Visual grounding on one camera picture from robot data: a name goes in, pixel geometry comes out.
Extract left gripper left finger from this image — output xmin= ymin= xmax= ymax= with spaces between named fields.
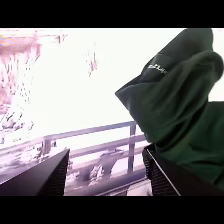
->
xmin=0 ymin=148 xmax=71 ymax=197

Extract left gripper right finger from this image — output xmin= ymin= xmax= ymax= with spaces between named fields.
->
xmin=142 ymin=144 xmax=224 ymax=197

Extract dark green garment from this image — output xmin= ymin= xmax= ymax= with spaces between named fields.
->
xmin=114 ymin=28 xmax=224 ymax=192

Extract silver frame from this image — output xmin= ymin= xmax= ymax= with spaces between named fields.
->
xmin=0 ymin=120 xmax=149 ymax=197

